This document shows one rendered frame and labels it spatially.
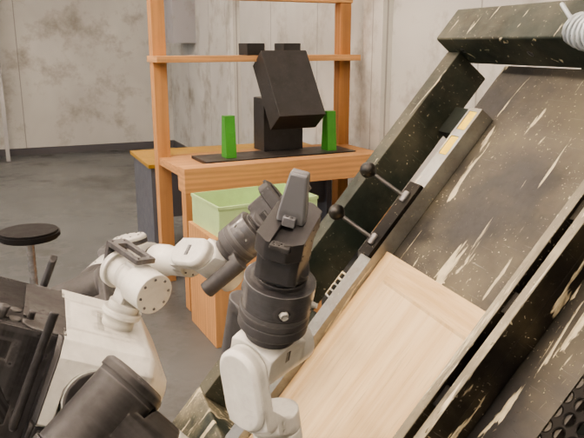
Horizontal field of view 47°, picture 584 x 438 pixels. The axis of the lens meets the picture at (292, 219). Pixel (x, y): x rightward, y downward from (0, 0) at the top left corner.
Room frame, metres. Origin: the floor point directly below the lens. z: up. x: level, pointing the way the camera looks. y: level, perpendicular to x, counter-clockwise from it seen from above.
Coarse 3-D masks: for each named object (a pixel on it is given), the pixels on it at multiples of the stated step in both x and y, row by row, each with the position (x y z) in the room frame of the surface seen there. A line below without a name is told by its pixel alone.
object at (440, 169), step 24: (480, 120) 1.53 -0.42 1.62; (456, 144) 1.51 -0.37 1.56; (432, 168) 1.52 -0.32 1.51; (456, 168) 1.51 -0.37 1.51; (432, 192) 1.49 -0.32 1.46; (408, 216) 1.48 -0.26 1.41; (384, 240) 1.46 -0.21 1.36; (360, 264) 1.46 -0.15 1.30; (336, 288) 1.47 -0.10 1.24; (336, 312) 1.42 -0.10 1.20; (240, 432) 1.35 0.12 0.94
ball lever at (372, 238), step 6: (336, 204) 1.50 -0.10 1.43; (330, 210) 1.49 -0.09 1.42; (336, 210) 1.48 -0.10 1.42; (342, 210) 1.49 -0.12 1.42; (330, 216) 1.49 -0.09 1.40; (336, 216) 1.48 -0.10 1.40; (342, 216) 1.49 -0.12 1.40; (348, 222) 1.49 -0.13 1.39; (354, 222) 1.49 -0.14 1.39; (360, 228) 1.48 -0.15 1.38; (366, 234) 1.47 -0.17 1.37; (372, 234) 1.47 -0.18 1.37; (372, 240) 1.46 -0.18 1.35
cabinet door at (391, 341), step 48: (384, 288) 1.37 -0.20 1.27; (432, 288) 1.25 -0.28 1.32; (336, 336) 1.37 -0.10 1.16; (384, 336) 1.26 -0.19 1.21; (432, 336) 1.16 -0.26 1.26; (288, 384) 1.38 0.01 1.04; (336, 384) 1.26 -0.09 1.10; (384, 384) 1.16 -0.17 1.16; (336, 432) 1.16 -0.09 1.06; (384, 432) 1.07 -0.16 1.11
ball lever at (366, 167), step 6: (366, 162) 1.53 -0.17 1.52; (360, 168) 1.52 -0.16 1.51; (366, 168) 1.51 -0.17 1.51; (372, 168) 1.51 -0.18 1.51; (366, 174) 1.51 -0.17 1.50; (372, 174) 1.51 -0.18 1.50; (378, 180) 1.52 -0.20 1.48; (384, 180) 1.51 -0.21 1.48; (390, 186) 1.50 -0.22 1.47; (396, 192) 1.50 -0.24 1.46; (402, 192) 1.50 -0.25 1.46; (408, 192) 1.49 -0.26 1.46; (402, 198) 1.49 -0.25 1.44
